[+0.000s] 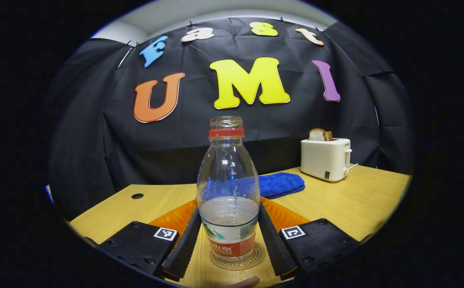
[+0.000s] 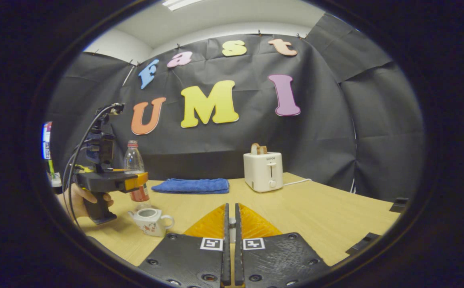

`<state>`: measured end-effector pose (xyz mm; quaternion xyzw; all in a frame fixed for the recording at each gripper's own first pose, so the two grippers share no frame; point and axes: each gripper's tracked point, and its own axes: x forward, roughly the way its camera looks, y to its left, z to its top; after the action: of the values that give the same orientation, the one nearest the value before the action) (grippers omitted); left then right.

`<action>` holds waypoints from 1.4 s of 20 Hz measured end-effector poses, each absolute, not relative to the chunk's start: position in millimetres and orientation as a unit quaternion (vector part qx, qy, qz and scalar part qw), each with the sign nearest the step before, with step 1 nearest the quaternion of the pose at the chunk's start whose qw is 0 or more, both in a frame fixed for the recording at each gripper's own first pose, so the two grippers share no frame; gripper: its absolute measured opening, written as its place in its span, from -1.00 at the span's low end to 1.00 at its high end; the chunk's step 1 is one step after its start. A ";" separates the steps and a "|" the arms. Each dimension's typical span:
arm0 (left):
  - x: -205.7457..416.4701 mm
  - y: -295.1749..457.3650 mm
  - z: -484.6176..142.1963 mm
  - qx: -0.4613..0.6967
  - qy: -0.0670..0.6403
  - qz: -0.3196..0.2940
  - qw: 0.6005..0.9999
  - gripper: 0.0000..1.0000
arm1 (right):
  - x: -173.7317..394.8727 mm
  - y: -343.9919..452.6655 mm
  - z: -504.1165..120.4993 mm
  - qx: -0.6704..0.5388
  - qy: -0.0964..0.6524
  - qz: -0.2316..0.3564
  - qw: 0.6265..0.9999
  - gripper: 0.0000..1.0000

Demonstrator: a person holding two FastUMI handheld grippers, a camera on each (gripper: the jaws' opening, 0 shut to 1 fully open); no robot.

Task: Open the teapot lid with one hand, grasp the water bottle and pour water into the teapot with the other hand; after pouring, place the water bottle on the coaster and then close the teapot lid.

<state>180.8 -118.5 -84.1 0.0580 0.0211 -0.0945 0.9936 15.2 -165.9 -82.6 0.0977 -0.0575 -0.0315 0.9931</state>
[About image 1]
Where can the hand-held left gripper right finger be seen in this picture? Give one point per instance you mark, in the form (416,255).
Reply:
(274,244)

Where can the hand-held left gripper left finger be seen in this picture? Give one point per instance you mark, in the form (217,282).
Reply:
(182,248)

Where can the round cork coaster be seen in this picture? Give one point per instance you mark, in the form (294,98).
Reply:
(238,264)

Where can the clear plastic water bottle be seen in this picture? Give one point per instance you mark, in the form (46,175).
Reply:
(228,180)

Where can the blue towel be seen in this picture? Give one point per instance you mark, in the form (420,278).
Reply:
(280,184)

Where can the white toaster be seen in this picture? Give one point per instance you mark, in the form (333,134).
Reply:
(324,160)

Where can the black backdrop cloth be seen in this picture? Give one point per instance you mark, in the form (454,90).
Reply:
(200,136)

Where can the white bread slice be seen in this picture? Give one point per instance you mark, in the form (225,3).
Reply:
(316,135)

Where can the brown toast slice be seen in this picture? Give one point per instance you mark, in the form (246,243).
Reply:
(328,136)

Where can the computer monitor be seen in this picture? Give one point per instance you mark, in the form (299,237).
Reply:
(50,194)

